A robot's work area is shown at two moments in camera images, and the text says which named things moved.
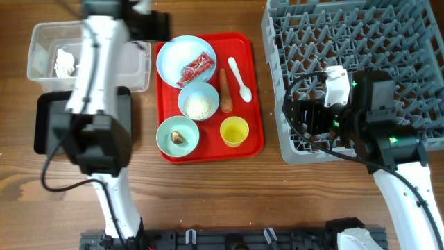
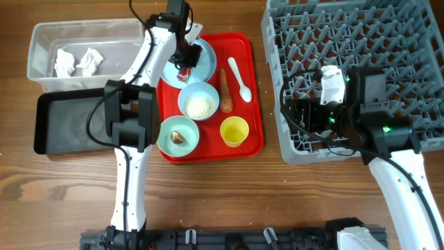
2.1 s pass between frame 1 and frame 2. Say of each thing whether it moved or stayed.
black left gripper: moved
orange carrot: stayed
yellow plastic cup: stayed
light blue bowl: stayed
